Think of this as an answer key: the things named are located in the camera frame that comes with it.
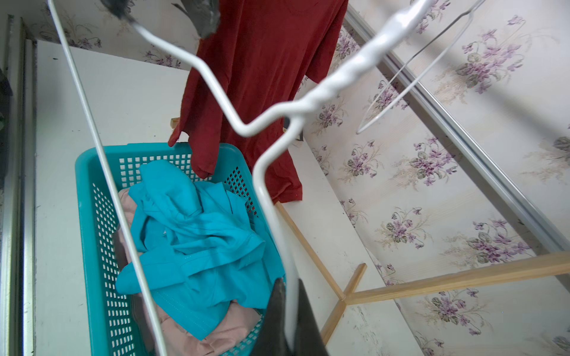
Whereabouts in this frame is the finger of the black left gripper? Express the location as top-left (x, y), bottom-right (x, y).
top-left (172, 0), bottom-right (221, 39)
top-left (101, 0), bottom-right (134, 22)

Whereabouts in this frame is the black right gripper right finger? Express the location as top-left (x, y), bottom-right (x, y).
top-left (293, 280), bottom-right (329, 356)

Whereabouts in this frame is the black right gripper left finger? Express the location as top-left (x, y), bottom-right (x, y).
top-left (250, 278), bottom-right (287, 356)

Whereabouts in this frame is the dark red t-shirt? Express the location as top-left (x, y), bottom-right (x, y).
top-left (169, 0), bottom-right (348, 179)

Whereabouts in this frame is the pink t-shirt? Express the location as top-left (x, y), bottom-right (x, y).
top-left (113, 188), bottom-right (261, 355)

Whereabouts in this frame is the teal t-shirt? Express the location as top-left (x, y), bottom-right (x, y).
top-left (129, 160), bottom-right (274, 320)

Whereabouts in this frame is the white hanger of teal shirt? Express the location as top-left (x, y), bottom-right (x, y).
top-left (48, 1), bottom-right (431, 355)

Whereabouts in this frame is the white wire hanger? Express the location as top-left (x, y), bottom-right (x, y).
top-left (355, 0), bottom-right (488, 135)

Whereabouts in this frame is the teal perforated plastic basket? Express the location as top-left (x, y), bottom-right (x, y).
top-left (75, 143), bottom-right (285, 355)

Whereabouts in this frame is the wooden clothes rack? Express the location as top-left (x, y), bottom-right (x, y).
top-left (168, 116), bottom-right (570, 346)

